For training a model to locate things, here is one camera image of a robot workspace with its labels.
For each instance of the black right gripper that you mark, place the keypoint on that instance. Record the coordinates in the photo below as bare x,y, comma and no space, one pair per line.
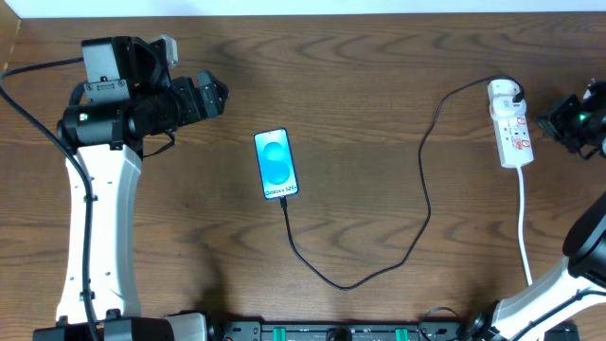
559,121

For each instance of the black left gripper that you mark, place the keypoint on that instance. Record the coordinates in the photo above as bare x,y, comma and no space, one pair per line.
206,95

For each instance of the blue Galaxy smartphone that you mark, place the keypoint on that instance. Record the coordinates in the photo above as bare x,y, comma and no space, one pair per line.
276,164

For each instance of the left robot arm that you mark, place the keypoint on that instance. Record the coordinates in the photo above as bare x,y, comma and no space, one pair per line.
128,95

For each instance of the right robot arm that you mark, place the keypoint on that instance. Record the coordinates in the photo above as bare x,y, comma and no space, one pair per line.
577,281

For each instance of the white power strip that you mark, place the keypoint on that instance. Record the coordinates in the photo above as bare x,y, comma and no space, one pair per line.
512,133

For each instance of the cardboard side panel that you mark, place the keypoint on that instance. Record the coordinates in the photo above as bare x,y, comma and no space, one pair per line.
10,24

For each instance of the white USB wall charger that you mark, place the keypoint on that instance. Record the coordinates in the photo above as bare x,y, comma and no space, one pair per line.
506,99

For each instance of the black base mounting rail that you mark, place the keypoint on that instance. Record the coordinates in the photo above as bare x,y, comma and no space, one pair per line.
257,331

